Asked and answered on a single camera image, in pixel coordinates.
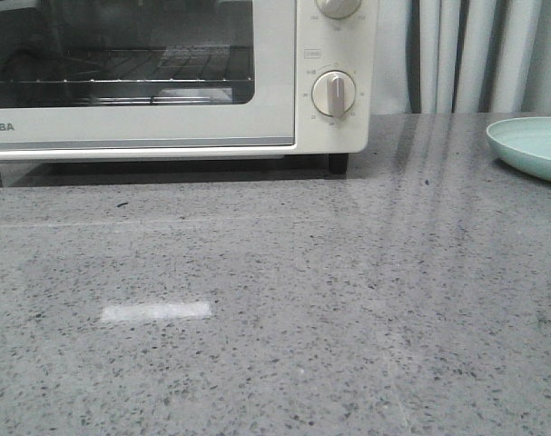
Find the oven glass door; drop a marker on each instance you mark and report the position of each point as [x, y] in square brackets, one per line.
[136, 132]

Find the black oven foot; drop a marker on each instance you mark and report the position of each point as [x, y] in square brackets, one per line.
[338, 163]

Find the white toaster oven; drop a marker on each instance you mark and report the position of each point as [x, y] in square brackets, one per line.
[322, 45]

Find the lower timer knob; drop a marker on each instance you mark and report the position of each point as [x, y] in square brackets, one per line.
[333, 94]

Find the upper temperature knob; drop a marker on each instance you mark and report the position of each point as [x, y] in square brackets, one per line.
[338, 9]

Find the grey curtain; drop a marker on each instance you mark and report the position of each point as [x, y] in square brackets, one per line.
[445, 57]

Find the teal plate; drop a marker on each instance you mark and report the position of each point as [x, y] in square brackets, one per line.
[523, 143]

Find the metal wire oven rack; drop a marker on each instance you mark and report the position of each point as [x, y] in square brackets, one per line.
[84, 77]

